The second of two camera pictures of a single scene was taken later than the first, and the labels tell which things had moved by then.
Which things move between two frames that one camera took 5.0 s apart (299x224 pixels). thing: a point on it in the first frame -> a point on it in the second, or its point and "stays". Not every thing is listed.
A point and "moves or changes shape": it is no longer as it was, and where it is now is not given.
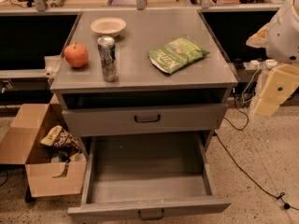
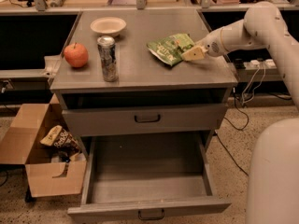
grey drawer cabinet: [148, 73] stays
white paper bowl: [108, 26] stays
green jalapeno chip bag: [176, 54] moves or changes shape
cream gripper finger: [277, 87] -> [214, 44]
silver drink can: [107, 55] stays
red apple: [76, 54] stays
